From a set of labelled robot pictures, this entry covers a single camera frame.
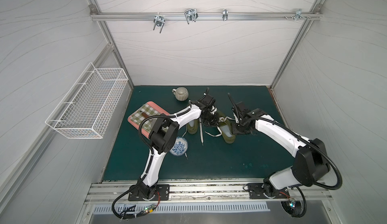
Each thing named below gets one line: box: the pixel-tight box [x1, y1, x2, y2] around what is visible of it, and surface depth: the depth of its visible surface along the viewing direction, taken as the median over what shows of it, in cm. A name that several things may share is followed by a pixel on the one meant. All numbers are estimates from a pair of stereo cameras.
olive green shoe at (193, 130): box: [185, 118, 200, 135], surface depth 95 cm
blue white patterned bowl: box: [169, 136, 188, 156], surface depth 90 cm
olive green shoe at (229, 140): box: [216, 110, 236, 144], surface depth 92 cm
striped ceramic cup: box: [171, 86, 189, 102], surface depth 110 cm
